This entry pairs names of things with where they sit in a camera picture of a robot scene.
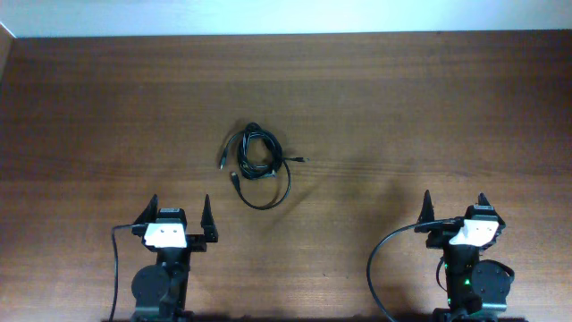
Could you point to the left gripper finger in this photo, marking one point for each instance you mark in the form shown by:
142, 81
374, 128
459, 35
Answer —
207, 219
148, 215

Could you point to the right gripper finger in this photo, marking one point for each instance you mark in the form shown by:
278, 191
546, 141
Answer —
482, 201
427, 213

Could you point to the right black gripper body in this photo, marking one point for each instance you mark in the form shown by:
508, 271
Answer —
441, 238

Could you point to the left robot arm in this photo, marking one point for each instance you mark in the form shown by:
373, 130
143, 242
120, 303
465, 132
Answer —
160, 289

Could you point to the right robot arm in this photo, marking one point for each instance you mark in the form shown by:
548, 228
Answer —
476, 288

